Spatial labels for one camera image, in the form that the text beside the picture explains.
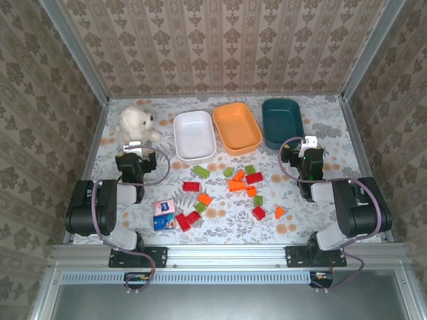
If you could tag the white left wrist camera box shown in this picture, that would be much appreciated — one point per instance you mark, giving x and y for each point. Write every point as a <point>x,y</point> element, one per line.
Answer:
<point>131,146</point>

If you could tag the long green lego brick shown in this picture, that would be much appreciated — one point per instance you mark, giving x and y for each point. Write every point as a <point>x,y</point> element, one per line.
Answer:
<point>202,171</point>

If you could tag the aluminium side frame rail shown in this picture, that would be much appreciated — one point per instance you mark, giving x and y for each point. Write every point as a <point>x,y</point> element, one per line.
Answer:
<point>88,166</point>
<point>356,133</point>

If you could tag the grey metal sheet panel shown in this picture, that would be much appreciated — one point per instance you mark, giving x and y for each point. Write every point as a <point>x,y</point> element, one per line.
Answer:
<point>217,303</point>

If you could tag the aluminium back frame rail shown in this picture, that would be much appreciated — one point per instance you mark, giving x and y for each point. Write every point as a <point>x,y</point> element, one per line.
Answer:
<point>160,96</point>

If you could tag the floral patterned tablecloth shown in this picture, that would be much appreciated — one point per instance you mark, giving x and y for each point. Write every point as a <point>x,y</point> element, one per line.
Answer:
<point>233,233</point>

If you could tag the aluminium frame post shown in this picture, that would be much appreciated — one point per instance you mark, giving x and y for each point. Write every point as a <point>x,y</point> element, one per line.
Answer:
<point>71,43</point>
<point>374,43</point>

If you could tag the pink tissue pack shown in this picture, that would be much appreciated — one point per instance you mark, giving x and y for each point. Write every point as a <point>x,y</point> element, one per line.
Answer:
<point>164,206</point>

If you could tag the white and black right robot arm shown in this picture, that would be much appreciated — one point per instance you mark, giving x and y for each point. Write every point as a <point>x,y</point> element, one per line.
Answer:
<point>357,213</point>

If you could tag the aluminium front frame rail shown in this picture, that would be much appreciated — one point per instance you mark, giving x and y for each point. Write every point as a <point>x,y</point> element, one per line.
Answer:
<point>227,255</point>

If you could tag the orange wedge lego brick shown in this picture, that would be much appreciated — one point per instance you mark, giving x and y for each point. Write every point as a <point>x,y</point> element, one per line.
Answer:
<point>279,212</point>

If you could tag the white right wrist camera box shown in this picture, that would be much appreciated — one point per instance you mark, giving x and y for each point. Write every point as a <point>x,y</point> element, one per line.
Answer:
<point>308,141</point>

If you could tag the orange sloped lego brick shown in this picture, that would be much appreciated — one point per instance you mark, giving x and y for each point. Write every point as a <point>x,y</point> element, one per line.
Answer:
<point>239,176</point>

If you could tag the long red lego brick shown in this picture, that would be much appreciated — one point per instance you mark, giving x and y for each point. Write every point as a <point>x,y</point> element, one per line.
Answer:
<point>191,186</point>

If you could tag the orange plastic container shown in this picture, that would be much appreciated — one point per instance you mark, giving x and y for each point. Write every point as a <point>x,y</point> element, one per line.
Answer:
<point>237,128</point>

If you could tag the small green lego brick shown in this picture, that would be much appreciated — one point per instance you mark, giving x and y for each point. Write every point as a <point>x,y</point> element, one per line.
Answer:
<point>228,172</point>
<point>200,207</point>
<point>250,169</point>
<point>258,200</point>

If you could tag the white teddy bear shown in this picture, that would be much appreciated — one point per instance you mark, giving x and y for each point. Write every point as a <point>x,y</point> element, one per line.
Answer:
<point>133,125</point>

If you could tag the white plastic container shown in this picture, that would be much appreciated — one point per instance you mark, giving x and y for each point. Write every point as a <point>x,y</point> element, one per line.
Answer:
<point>195,136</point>

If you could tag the teal plastic container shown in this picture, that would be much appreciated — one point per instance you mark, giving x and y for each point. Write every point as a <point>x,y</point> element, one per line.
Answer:
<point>282,121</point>

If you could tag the small red lego brick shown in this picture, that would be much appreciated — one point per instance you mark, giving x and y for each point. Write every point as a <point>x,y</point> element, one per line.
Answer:
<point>258,213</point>

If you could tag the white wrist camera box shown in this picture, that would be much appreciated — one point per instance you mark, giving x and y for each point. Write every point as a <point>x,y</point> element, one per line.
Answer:
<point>308,141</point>
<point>131,146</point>

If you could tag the small orange lego brick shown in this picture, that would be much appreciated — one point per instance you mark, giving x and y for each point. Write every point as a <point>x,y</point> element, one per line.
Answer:
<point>251,191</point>

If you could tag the pink and blue card box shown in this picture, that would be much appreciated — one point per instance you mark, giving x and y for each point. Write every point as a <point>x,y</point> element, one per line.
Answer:
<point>164,222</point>

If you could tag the wide red lego brick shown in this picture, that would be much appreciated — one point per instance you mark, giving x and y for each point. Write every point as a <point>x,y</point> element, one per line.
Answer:
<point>254,178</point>

